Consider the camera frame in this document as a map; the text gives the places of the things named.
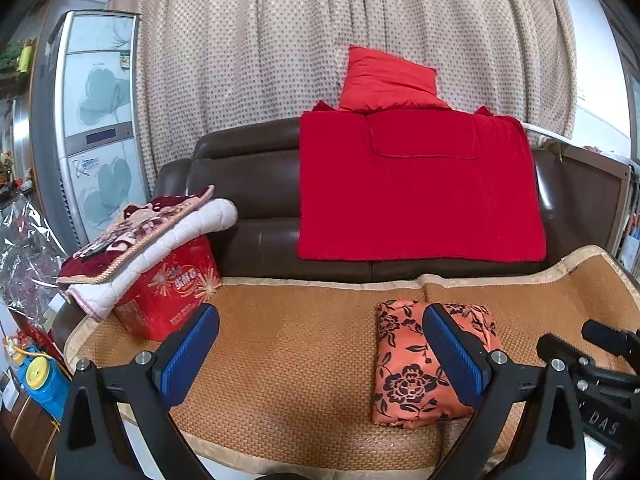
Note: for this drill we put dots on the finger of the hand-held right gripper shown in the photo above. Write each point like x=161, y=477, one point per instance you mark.
x=610, y=337
x=557, y=345

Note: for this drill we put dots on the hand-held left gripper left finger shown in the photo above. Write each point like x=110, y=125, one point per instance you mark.
x=192, y=350

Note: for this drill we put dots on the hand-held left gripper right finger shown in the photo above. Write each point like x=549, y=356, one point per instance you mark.
x=455, y=355

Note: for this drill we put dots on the orange floral garment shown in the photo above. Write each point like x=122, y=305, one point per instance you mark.
x=400, y=365

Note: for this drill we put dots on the red printed gift box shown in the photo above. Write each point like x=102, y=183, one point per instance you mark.
x=175, y=285

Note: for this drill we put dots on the woven bamboo mat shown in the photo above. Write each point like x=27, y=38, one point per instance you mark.
x=300, y=350

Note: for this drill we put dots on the white quilted blanket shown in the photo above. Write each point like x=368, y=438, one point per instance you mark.
x=190, y=227

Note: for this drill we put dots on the maroon floral blanket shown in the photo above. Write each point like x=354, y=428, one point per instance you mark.
x=130, y=232

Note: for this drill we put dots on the blue and yellow toy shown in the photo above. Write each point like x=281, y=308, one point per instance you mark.
x=40, y=380

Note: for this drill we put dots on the brown leather sofa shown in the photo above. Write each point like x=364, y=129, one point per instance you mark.
x=260, y=200

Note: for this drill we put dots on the red blanket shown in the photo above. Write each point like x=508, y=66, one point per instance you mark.
x=415, y=185

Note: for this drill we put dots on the wooden side cabinet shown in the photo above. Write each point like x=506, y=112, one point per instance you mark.
x=27, y=440

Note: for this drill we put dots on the clear plastic sheet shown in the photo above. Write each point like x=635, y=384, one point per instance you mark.
x=27, y=255

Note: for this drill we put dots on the silver floral refrigerator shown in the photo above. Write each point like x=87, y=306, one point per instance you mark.
x=97, y=125

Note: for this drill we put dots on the red pillow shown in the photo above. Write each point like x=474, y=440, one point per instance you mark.
x=387, y=82

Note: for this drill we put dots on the beige dotted curtain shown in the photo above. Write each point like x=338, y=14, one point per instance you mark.
x=260, y=50

